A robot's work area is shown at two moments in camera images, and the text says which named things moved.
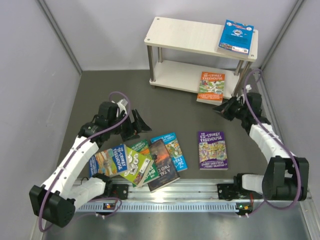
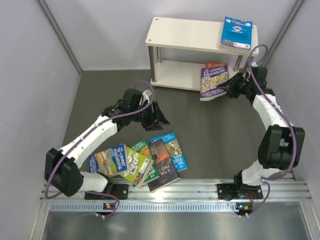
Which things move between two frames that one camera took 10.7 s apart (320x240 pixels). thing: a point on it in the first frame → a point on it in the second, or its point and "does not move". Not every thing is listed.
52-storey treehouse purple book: (212, 151) → (211, 78)
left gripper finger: (139, 125) → (158, 115)
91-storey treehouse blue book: (113, 162) does not move
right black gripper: (225, 108) → (230, 85)
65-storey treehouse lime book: (138, 165) does not move
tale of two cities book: (167, 170) does not move
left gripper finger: (128, 133) → (152, 124)
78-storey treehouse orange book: (211, 88) → (211, 65)
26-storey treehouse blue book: (174, 149) does not move
